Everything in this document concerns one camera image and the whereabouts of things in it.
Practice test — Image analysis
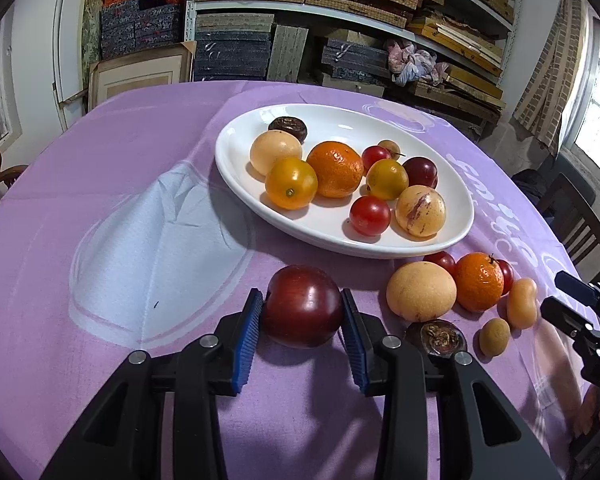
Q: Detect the small tan longan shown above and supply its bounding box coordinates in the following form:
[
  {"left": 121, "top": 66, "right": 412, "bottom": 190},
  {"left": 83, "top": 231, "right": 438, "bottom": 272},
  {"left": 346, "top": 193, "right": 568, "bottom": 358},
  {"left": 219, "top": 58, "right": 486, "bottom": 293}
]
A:
[
  {"left": 479, "top": 318, "right": 510, "bottom": 358},
  {"left": 378, "top": 140, "right": 402, "bottom": 160}
]

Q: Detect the small mandarin with stem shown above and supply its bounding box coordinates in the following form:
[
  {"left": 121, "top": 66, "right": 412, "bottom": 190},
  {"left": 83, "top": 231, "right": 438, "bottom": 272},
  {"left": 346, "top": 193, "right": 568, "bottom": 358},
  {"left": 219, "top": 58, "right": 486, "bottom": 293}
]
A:
[{"left": 455, "top": 252, "right": 504, "bottom": 313}]

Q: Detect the beige round pear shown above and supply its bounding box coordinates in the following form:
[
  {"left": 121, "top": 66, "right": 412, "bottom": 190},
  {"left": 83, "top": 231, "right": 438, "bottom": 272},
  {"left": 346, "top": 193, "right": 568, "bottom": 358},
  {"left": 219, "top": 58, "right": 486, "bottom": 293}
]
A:
[{"left": 386, "top": 261, "right": 457, "bottom": 322}]

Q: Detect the striped pepino melon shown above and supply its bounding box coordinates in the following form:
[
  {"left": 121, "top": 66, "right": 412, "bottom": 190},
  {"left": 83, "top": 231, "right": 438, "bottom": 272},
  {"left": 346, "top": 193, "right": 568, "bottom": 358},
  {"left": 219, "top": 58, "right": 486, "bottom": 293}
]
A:
[{"left": 394, "top": 185, "right": 446, "bottom": 238}]

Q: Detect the large dark red plum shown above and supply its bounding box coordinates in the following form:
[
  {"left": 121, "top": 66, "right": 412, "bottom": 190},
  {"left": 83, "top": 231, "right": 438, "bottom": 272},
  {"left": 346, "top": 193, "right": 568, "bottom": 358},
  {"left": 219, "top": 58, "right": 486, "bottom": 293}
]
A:
[{"left": 261, "top": 266, "right": 342, "bottom": 349}]

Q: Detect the small dark red plum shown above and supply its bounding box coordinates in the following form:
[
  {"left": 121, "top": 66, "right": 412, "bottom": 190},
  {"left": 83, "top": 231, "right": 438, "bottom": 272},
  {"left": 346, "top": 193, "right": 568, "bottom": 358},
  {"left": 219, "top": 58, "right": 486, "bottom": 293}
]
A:
[{"left": 403, "top": 156, "right": 438, "bottom": 188}]

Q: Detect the red tomato with stem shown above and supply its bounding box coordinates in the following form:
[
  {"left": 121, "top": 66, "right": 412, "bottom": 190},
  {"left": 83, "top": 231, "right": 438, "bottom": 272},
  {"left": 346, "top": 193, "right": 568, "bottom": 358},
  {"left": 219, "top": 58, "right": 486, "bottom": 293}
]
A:
[{"left": 349, "top": 195, "right": 391, "bottom": 236}]

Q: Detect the small yellow round tomato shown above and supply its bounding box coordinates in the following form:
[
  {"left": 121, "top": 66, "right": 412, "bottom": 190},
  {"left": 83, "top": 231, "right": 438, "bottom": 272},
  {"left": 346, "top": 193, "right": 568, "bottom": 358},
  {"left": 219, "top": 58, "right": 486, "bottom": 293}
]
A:
[{"left": 366, "top": 158, "right": 408, "bottom": 200}]

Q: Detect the small red cherry tomato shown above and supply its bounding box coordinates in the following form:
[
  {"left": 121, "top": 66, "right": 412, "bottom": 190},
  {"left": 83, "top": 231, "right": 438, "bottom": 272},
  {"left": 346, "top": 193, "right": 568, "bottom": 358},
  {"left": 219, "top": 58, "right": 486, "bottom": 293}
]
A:
[{"left": 361, "top": 145, "right": 392, "bottom": 174}]

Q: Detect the large orange mandarin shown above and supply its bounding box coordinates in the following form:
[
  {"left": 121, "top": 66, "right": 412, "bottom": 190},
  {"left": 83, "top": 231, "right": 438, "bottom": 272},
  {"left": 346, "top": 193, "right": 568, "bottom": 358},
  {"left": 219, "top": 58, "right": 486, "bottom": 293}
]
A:
[{"left": 306, "top": 141, "right": 364, "bottom": 198}]

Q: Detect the yellow-orange round citrus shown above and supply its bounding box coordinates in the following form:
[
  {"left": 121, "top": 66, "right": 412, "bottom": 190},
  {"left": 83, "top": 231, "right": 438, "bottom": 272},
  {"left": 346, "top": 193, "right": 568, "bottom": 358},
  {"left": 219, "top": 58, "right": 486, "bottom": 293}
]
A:
[{"left": 265, "top": 156, "right": 318, "bottom": 210}]

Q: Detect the pale yellow round fruit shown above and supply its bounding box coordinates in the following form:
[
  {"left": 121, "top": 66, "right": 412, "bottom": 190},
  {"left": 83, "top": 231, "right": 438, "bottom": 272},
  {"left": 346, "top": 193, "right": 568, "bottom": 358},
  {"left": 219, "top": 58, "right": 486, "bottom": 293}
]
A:
[{"left": 249, "top": 129, "right": 302, "bottom": 176}]

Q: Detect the dark purple passion fruit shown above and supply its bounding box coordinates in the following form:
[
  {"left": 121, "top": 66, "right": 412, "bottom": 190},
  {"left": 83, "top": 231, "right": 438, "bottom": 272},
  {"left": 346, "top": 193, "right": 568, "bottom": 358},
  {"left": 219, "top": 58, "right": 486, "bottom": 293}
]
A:
[{"left": 268, "top": 116, "right": 308, "bottom": 143}]

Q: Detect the elongated orange-yellow tomato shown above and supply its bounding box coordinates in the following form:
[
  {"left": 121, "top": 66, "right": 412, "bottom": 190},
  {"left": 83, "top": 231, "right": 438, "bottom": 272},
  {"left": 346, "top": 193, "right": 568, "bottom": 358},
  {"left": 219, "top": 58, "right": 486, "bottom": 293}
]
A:
[{"left": 506, "top": 278, "right": 538, "bottom": 330}]

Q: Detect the dark wooden chair right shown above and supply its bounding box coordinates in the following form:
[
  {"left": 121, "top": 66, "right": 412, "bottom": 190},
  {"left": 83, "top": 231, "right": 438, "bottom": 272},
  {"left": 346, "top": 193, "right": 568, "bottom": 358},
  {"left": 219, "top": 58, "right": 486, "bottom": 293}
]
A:
[{"left": 536, "top": 174, "right": 600, "bottom": 283}]

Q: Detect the red cherry tomato behind mandarin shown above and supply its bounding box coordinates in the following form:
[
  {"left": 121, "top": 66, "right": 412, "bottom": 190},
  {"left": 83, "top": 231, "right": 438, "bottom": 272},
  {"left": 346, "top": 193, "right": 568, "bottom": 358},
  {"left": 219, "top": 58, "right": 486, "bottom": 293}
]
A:
[{"left": 498, "top": 259, "right": 515, "bottom": 296}]

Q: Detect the red cherry tomato behind pear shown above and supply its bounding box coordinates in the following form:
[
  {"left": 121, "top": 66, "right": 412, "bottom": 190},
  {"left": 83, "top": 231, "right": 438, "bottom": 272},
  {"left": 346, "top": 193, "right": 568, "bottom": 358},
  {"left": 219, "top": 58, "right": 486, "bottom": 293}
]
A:
[{"left": 422, "top": 252, "right": 456, "bottom": 276}]

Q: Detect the purple printed tablecloth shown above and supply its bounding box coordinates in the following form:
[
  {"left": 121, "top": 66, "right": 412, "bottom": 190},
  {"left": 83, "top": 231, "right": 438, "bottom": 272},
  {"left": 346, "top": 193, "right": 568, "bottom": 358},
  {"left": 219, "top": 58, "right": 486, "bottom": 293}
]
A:
[{"left": 0, "top": 81, "right": 588, "bottom": 479}]

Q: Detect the white oval plate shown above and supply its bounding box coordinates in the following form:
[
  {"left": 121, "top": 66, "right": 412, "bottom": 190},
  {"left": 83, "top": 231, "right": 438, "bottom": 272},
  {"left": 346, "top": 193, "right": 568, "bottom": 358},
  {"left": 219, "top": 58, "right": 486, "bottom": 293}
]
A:
[{"left": 215, "top": 104, "right": 475, "bottom": 259}]

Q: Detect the pink crumpled cloth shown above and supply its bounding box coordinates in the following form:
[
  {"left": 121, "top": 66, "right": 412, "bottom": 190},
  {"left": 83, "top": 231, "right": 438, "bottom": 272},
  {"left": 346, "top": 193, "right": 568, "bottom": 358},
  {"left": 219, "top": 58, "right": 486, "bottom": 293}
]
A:
[{"left": 386, "top": 39, "right": 449, "bottom": 87}]

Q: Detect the metal storage shelf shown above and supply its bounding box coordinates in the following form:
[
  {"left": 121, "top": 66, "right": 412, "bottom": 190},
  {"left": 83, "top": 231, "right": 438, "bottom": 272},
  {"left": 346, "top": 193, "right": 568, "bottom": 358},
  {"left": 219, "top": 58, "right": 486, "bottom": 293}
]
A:
[{"left": 186, "top": 0, "right": 516, "bottom": 127}]

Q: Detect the framed picture in cardboard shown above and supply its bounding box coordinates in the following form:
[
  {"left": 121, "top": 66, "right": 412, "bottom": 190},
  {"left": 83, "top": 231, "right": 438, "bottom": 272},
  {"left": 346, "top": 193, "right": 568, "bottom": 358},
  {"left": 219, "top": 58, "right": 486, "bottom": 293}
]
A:
[{"left": 87, "top": 41, "right": 197, "bottom": 112}]

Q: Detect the grey upright patterned box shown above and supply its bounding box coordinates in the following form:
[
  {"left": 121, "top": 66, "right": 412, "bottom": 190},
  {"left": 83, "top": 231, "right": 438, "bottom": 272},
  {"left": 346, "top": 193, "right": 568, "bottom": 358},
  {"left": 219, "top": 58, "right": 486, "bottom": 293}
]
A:
[{"left": 266, "top": 25, "right": 309, "bottom": 82}]

